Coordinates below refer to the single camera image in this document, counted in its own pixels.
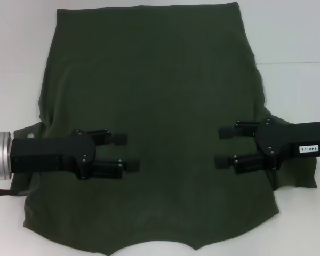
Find dark green shirt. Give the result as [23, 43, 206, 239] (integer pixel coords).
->
[10, 2, 318, 256]

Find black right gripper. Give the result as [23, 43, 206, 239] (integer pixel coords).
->
[214, 118, 320, 174]

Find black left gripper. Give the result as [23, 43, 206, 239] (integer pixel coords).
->
[11, 129, 141, 181]

